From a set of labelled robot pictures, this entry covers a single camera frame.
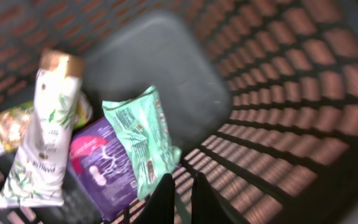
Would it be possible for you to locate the white tube gold cap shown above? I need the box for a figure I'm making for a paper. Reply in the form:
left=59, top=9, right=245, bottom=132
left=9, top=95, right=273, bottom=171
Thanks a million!
left=0, top=50, right=84, bottom=208

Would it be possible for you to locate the purple pad package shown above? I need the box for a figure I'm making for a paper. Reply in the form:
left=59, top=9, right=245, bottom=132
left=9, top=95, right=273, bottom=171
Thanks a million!
left=67, top=117, right=137, bottom=221

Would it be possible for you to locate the grey plastic shopping basket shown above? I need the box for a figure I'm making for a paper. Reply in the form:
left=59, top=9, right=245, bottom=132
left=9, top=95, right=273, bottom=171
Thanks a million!
left=0, top=0, right=358, bottom=223

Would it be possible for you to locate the green yellow snack pouch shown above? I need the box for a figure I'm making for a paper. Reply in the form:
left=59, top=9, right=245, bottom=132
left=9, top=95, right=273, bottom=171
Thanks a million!
left=0, top=92, right=93, bottom=161

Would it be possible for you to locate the mint green snack packet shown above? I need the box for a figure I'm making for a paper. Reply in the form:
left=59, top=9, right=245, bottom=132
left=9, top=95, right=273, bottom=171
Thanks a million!
left=102, top=86, right=181, bottom=200

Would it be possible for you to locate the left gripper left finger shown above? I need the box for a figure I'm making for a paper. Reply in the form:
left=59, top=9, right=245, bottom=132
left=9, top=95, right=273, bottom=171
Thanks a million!
left=133, top=174, right=175, bottom=224

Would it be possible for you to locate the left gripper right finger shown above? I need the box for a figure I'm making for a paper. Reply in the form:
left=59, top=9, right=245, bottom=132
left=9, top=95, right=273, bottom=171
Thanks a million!
left=191, top=172, right=233, bottom=224

